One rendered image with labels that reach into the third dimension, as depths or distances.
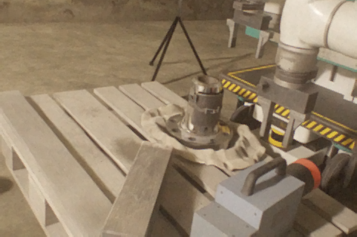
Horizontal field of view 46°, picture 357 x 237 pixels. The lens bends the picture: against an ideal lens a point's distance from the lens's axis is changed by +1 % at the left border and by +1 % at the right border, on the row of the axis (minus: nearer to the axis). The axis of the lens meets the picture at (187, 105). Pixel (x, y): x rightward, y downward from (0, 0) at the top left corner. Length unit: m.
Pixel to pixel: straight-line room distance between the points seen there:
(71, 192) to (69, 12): 2.62
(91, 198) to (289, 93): 0.61
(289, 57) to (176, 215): 0.55
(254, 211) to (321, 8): 0.48
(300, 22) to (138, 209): 0.59
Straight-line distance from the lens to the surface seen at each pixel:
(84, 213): 1.17
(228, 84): 1.79
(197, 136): 1.53
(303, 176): 1.27
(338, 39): 0.89
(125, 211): 1.07
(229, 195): 1.07
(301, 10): 0.92
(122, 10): 3.92
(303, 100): 0.98
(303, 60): 0.96
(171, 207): 1.25
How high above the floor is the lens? 0.90
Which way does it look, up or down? 23 degrees down
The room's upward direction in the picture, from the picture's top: 9 degrees clockwise
